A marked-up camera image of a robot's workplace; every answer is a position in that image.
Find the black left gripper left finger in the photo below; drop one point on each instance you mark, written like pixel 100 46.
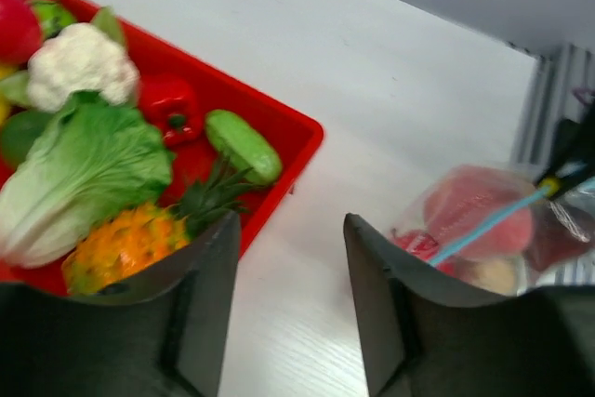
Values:
pixel 160 332

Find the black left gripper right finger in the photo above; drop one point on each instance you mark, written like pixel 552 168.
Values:
pixel 424 333

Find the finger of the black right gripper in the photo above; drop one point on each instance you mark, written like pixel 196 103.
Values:
pixel 573 164

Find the dark red onion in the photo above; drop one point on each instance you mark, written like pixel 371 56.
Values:
pixel 553 243

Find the garlic bulb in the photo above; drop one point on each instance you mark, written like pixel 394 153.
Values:
pixel 496 275

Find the clear zip top bag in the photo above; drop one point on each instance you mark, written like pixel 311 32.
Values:
pixel 479 212

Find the red tomato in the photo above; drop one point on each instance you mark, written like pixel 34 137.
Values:
pixel 416 243

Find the small pineapple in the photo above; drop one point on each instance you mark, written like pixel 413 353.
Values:
pixel 139 237

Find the green lettuce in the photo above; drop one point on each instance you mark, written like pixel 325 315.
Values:
pixel 92 161

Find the green cucumber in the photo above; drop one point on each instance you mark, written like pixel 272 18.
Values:
pixel 229 134

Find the red bell pepper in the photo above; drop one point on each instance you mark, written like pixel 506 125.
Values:
pixel 169 102

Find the red plastic tray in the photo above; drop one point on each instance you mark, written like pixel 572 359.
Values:
pixel 295 136

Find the green lime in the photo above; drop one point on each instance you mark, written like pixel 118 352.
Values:
pixel 19 133

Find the white cauliflower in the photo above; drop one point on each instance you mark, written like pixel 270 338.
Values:
pixel 81 57

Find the yellow lemon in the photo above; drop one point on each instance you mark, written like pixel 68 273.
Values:
pixel 8 90

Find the red apple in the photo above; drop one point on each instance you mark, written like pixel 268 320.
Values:
pixel 21 34

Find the dark green round vegetable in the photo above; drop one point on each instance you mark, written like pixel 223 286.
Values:
pixel 52 16

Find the right aluminium frame post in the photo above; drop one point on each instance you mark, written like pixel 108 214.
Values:
pixel 559 88

